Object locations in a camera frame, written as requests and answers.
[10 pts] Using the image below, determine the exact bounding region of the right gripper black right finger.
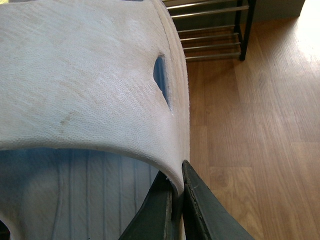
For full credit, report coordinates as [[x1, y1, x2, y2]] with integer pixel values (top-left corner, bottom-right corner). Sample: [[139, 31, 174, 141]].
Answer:
[[182, 160, 253, 240]]

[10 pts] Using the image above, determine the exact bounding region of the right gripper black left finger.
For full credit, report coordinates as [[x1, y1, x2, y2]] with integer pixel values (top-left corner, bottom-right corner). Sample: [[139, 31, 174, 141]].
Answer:
[[120, 172, 173, 240]]

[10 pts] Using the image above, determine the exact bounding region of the light blue slide sandal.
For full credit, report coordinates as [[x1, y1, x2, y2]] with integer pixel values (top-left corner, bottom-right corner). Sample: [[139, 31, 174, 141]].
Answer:
[[0, 0, 190, 240]]

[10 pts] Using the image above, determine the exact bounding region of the black metal shoe rack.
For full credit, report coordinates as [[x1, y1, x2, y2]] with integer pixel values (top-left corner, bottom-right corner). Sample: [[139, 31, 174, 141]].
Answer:
[[164, 0, 256, 62]]

